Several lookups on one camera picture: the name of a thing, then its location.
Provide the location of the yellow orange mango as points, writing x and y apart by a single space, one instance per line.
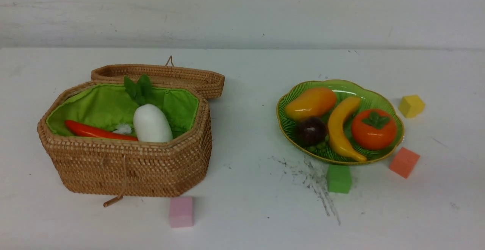
315 101

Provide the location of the pink foam cube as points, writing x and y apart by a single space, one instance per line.
181 213

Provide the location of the green foam cube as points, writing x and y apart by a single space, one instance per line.
339 179

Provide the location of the woven rattan basket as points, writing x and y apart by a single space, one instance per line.
121 168

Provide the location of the dark purple mangosteen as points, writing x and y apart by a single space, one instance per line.
312 133

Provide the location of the yellow foam cube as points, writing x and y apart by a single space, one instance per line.
411 106

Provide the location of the green glass leaf plate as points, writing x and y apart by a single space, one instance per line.
343 89

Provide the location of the red chili pepper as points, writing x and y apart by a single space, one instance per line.
84 130

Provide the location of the orange foam cube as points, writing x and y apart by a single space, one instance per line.
404 162

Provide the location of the white radish with leaves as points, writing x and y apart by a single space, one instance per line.
150 122

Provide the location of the orange persimmon with leaves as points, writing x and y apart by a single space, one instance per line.
373 129

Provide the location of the yellow banana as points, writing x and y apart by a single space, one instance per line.
337 139

